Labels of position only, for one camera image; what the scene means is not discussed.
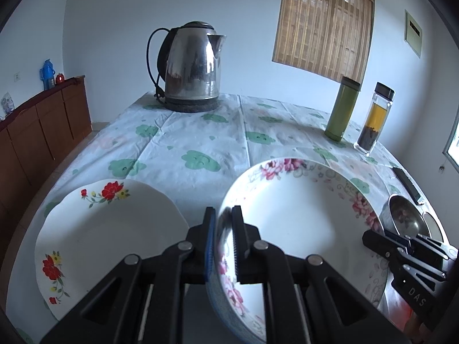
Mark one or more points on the wall electrical panel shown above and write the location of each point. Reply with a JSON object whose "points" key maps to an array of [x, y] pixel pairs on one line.
{"points": [[413, 34]]}

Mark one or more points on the wall power socket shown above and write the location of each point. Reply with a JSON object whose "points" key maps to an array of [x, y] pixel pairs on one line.
{"points": [[16, 76]]}

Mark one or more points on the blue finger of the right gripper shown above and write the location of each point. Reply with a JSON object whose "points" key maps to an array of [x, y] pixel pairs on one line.
{"points": [[425, 248], [398, 255]]}

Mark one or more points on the side window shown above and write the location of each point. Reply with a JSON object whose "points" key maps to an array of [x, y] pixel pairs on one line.
{"points": [[451, 149]]}

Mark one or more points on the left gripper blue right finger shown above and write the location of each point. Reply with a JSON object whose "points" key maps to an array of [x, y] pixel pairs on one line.
{"points": [[244, 236]]}

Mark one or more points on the black smartphone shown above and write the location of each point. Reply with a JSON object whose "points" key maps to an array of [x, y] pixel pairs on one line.
{"points": [[408, 185]]}

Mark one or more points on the green thermos bottle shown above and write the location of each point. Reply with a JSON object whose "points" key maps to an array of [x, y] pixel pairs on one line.
{"points": [[343, 108]]}

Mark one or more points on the cloud print tablecloth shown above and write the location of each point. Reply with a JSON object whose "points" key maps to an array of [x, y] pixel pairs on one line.
{"points": [[193, 159]]}

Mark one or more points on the pink floral white plate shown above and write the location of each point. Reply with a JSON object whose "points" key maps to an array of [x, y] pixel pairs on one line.
{"points": [[304, 208]]}

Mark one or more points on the wooden sideboard cabinet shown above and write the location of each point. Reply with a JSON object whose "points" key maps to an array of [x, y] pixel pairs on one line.
{"points": [[34, 140]]}

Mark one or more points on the glass tea bottle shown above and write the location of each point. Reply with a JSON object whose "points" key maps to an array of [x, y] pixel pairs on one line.
{"points": [[377, 115]]}

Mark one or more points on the stainless electric kettle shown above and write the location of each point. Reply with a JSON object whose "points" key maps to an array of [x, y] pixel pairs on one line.
{"points": [[189, 70]]}

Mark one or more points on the stainless steel bowl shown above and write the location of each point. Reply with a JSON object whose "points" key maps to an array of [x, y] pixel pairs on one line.
{"points": [[402, 216]]}

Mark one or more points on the person's right hand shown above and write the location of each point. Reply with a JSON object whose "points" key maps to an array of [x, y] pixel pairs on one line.
{"points": [[416, 330]]}

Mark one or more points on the bamboo window blind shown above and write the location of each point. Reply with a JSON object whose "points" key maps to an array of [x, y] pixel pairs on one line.
{"points": [[330, 38]]}

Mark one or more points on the red apple ornament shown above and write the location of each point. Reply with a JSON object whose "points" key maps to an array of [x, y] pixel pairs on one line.
{"points": [[59, 78]]}

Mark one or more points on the white enamel bowl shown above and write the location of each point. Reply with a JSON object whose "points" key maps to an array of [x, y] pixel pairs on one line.
{"points": [[434, 229]]}

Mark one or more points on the small picture card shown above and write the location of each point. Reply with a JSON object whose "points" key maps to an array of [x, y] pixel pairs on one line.
{"points": [[7, 104]]}

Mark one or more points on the blue thermos jug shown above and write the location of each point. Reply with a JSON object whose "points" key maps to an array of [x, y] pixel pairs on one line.
{"points": [[47, 75]]}

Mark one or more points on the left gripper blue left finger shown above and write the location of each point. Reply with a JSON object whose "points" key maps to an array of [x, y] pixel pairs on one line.
{"points": [[209, 223]]}

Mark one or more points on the red flower white plate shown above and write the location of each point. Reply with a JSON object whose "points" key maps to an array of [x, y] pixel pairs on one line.
{"points": [[92, 229]]}

